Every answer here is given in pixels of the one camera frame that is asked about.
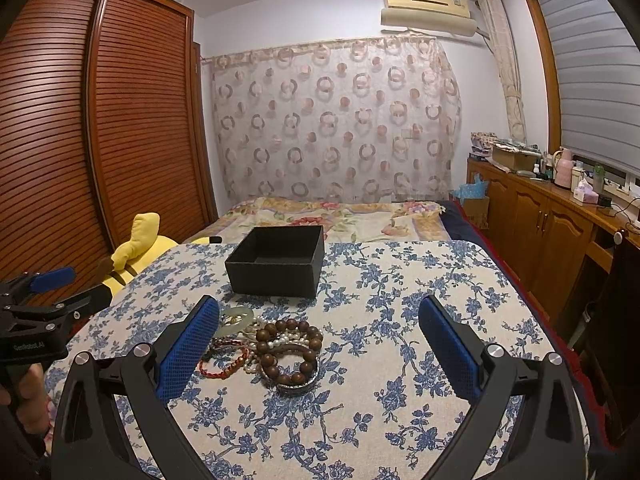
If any blue floral white cloth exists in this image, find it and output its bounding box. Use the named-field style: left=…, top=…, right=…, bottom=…
left=68, top=240, right=553, bottom=479

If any beige tied window curtain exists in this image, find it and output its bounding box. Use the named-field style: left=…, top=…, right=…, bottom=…
left=477, top=0, right=527, bottom=143

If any pink thermos jug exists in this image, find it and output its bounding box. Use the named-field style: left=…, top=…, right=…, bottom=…
left=553, top=148, right=574, bottom=190

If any wall air conditioner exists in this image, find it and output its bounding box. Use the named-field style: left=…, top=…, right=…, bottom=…
left=381, top=0, right=478, bottom=37

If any wooden sideboard cabinet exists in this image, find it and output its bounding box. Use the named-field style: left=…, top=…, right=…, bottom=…
left=466, top=158, right=639, bottom=332

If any pink tissue pack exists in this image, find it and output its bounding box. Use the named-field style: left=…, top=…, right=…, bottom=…
left=573, top=179, right=599, bottom=205

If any circle patterned sheer curtain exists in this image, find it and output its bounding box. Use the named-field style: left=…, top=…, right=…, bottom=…
left=209, top=35, right=461, bottom=204

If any brown wooden bead bracelet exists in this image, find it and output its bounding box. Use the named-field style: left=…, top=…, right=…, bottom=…
left=254, top=317, right=324, bottom=387

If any blue paper bag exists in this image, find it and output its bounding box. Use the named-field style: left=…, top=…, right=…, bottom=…
left=451, top=174, right=489, bottom=204

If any person's left hand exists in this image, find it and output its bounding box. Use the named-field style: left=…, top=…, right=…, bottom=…
left=15, top=364, right=50, bottom=436

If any brown louvered wardrobe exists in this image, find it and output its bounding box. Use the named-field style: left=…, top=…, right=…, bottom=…
left=1, top=0, right=217, bottom=301

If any red cord bracelet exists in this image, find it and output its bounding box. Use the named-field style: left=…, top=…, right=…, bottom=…
left=198, top=340, right=251, bottom=380

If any black jewelry box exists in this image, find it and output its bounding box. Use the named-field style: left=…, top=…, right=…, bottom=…
left=224, top=226, right=324, bottom=299

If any cardboard box on cabinet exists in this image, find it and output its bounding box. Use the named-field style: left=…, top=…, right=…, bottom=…
left=491, top=144, right=540, bottom=172

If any grey window blind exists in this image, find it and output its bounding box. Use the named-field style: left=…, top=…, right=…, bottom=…
left=535, top=0, right=639, bottom=174

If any yellow Pikachu plush toy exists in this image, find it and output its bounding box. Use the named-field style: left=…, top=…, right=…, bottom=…
left=98, top=211, right=224, bottom=297

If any floral bed cover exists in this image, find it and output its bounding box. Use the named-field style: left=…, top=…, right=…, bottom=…
left=188, top=197, right=450, bottom=244

